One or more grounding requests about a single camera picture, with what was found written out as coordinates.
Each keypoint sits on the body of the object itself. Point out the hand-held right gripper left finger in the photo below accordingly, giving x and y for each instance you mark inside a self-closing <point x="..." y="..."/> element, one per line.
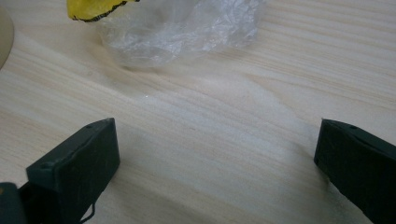
<point x="74" y="168"/>

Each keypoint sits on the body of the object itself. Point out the beige bowl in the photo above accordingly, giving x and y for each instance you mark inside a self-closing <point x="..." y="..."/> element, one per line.
<point x="4" y="37"/>

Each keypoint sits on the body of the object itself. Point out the yellow fruit piece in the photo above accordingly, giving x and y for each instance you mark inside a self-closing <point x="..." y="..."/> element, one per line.
<point x="90" y="8"/>

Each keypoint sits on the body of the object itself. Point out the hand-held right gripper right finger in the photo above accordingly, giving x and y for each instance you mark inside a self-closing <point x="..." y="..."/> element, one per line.
<point x="358" y="161"/>

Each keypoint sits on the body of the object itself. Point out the clear plastic bag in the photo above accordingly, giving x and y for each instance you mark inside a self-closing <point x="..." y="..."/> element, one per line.
<point x="180" y="34"/>

